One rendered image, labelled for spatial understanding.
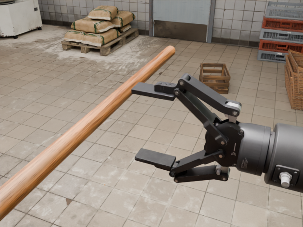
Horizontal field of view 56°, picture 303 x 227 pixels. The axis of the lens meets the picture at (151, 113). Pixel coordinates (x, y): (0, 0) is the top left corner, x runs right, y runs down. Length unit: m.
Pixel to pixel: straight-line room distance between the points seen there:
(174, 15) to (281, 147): 4.86
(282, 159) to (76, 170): 1.95
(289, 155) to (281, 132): 0.03
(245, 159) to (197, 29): 4.77
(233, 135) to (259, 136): 0.04
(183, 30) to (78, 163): 3.51
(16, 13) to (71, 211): 4.39
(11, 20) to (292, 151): 5.52
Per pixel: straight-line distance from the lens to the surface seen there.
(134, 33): 5.33
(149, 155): 0.53
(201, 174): 0.50
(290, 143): 0.42
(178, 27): 5.23
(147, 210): 1.92
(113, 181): 2.12
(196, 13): 5.10
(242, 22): 5.03
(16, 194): 0.39
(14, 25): 5.79
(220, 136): 0.44
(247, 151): 0.43
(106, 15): 4.64
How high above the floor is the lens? 1.46
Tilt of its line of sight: 31 degrees down
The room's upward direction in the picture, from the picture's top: straight up
